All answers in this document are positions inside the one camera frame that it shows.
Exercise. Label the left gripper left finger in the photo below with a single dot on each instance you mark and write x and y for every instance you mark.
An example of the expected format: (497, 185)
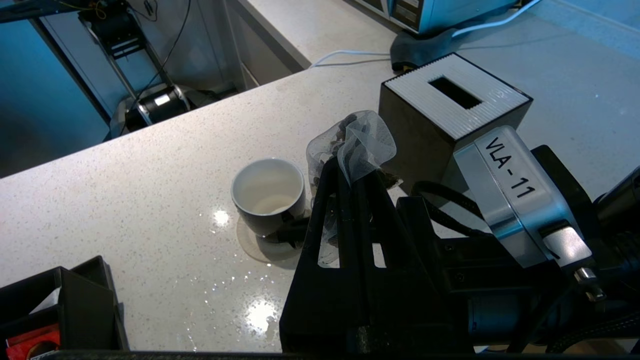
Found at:
(320, 300)

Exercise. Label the red packet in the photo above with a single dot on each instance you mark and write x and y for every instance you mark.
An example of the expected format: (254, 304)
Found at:
(30, 340)

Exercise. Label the round clear coaster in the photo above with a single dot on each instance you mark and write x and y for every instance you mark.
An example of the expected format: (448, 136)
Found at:
(255, 252)

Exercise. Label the black tissue box white lid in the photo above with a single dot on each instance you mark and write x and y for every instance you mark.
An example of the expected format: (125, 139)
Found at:
(450, 95)

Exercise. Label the white paper packet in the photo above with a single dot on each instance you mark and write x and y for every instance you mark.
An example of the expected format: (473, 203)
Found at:
(47, 300)

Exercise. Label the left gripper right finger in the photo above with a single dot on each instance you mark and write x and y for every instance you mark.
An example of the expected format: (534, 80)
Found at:
(395, 300)

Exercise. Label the black compartment organizer box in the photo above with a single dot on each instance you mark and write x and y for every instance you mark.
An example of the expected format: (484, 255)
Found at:
(85, 310)

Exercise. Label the black cup white inside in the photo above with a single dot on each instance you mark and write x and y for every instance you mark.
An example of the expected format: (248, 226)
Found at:
(270, 190)

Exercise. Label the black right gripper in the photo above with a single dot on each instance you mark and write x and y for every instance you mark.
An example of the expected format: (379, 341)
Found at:
(480, 260)

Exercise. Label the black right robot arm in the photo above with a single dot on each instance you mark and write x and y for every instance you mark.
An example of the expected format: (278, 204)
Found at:
(610, 225)

